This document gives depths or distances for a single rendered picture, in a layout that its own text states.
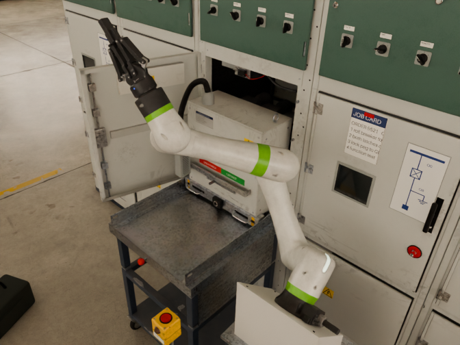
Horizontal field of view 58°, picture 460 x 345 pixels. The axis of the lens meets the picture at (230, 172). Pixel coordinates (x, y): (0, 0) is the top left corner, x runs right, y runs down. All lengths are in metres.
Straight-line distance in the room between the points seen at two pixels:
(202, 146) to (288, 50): 0.67
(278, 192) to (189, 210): 0.73
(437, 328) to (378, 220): 0.53
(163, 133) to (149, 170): 1.20
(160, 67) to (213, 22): 0.34
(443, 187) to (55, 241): 2.77
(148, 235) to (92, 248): 1.31
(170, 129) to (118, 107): 0.99
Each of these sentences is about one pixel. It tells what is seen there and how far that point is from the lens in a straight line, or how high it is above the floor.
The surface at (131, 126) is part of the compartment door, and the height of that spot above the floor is 1.24.
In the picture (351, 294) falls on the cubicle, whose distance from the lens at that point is 2.20.
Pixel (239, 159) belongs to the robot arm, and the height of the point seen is 1.50.
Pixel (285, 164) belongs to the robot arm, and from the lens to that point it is 1.44.
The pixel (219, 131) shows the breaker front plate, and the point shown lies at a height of 1.31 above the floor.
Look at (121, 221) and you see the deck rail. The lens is 2.20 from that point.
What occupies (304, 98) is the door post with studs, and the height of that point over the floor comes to 1.52.
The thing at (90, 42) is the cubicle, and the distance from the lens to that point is 3.12.
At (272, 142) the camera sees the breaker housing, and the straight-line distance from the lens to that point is 1.91.
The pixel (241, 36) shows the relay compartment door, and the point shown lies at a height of 1.72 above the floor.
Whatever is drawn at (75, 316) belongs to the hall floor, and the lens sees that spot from 2.95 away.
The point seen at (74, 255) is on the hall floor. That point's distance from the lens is 3.34.
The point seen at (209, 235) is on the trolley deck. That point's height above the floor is 0.85.
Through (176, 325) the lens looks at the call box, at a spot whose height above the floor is 0.88.
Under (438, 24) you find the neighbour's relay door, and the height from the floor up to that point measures 1.92.
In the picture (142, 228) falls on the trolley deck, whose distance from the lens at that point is 2.14.
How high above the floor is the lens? 2.22
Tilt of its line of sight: 33 degrees down
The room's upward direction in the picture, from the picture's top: 2 degrees clockwise
